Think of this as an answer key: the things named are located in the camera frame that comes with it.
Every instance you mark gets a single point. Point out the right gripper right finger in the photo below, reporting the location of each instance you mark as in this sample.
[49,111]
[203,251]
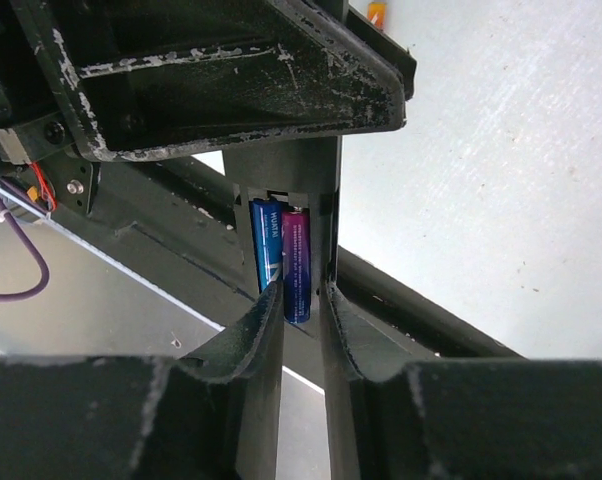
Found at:
[392,416]

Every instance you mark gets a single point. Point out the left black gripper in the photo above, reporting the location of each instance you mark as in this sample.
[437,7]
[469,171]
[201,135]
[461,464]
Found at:
[39,159]

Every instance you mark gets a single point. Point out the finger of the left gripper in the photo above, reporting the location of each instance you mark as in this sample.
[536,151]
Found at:
[153,80]

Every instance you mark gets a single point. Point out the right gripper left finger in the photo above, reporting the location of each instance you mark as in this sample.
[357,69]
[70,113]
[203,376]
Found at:
[212,414]

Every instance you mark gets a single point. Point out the black remote control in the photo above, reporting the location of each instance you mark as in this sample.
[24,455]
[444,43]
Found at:
[286,205]

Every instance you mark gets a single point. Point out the purple blue battery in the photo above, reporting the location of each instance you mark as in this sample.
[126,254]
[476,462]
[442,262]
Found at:
[296,265]

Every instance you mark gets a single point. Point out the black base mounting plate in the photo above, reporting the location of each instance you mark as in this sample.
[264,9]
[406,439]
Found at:
[173,224]

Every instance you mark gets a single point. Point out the red battery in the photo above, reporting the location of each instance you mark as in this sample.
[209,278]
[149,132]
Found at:
[376,13]

